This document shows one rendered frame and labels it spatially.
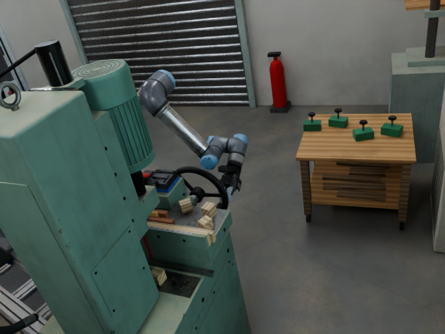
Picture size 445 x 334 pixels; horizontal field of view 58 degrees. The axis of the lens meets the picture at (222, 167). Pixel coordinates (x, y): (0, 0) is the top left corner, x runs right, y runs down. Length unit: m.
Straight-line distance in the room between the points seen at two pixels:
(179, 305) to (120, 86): 0.69
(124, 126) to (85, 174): 0.23
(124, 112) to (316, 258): 1.67
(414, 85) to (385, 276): 1.33
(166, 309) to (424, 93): 2.34
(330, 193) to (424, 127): 0.91
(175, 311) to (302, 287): 1.17
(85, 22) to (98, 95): 3.96
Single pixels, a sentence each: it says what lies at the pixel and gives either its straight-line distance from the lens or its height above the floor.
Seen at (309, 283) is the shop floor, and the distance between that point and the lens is 2.39.
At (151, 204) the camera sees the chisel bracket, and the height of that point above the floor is 1.03.
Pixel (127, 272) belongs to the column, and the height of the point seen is 1.01.
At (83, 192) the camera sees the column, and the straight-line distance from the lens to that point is 1.01.
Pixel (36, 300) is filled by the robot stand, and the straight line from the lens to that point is 2.54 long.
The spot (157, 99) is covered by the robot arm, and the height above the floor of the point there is 1.19.
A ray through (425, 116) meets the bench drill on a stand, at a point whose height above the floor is 0.38.
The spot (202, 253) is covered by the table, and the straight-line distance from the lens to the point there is 1.36.
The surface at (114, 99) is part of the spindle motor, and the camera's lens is 1.15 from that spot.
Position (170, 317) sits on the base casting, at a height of 0.80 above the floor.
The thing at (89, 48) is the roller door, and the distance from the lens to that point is 5.19.
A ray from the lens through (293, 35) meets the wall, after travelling 4.10.
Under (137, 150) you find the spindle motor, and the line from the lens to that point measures 1.22.
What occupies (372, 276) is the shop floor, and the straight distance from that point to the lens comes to 2.44.
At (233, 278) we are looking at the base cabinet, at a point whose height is 0.60.
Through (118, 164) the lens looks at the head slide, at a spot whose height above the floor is 1.27.
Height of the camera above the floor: 1.81
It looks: 32 degrees down
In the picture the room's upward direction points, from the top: 11 degrees counter-clockwise
